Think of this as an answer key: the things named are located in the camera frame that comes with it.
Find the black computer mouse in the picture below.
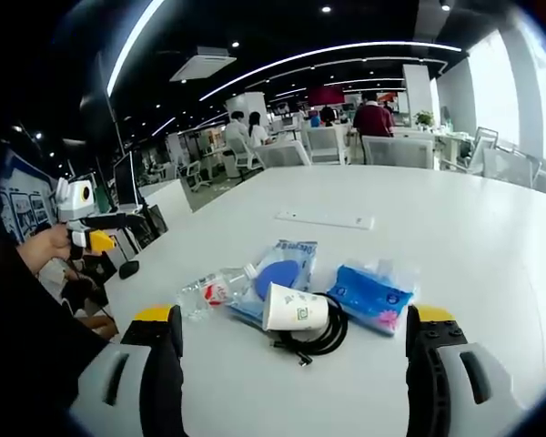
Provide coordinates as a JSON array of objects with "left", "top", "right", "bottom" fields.
[{"left": 118, "top": 259, "right": 141, "bottom": 280}]

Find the long ceiling light strip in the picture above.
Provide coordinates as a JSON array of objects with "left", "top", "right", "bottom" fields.
[
  {"left": 106, "top": 0, "right": 166, "bottom": 97},
  {"left": 198, "top": 40, "right": 463, "bottom": 102}
]

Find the clear packet with blue pad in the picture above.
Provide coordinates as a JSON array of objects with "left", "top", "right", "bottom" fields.
[{"left": 227, "top": 239, "right": 319, "bottom": 328}]

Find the white paper cup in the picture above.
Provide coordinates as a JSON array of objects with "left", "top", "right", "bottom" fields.
[{"left": 261, "top": 281, "right": 332, "bottom": 333}]

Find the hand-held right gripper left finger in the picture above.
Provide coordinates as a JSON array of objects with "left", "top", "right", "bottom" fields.
[{"left": 70, "top": 303, "right": 186, "bottom": 437}]

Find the green potted plant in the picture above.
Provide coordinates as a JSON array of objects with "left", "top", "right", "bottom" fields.
[{"left": 412, "top": 110, "right": 436, "bottom": 133}]

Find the white table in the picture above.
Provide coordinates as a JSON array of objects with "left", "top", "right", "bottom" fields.
[{"left": 104, "top": 164, "right": 546, "bottom": 437}]

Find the wall poster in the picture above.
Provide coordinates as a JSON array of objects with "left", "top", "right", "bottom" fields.
[{"left": 0, "top": 152, "right": 59, "bottom": 243}]

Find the clear plastic water bottle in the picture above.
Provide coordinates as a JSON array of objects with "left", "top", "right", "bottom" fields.
[{"left": 177, "top": 265, "right": 260, "bottom": 320}]

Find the white mesh office chair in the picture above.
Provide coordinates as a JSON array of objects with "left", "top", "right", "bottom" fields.
[
  {"left": 305, "top": 125, "right": 350, "bottom": 166},
  {"left": 253, "top": 139, "right": 313, "bottom": 171},
  {"left": 480, "top": 147, "right": 537, "bottom": 188},
  {"left": 361, "top": 135, "right": 436, "bottom": 171},
  {"left": 227, "top": 136, "right": 264, "bottom": 178}
]

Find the person's left hand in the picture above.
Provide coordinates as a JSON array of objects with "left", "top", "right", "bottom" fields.
[{"left": 20, "top": 221, "right": 74, "bottom": 277}]

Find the black cable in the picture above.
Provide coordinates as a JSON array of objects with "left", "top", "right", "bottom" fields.
[{"left": 269, "top": 290, "right": 349, "bottom": 368}]

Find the computer monitor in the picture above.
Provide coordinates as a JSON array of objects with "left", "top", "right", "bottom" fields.
[{"left": 113, "top": 151, "right": 143, "bottom": 211}]

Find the blue tissue pack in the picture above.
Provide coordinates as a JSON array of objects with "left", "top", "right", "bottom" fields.
[{"left": 326, "top": 259, "right": 418, "bottom": 337}]

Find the white desk divider panel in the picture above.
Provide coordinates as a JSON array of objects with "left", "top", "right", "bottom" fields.
[{"left": 139, "top": 178, "right": 195, "bottom": 220}]

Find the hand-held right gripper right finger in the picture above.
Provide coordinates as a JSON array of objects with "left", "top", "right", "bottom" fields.
[{"left": 404, "top": 304, "right": 529, "bottom": 437}]

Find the ceiling air conditioner unit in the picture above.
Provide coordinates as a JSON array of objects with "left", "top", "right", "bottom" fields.
[{"left": 168, "top": 45, "right": 238, "bottom": 84}]

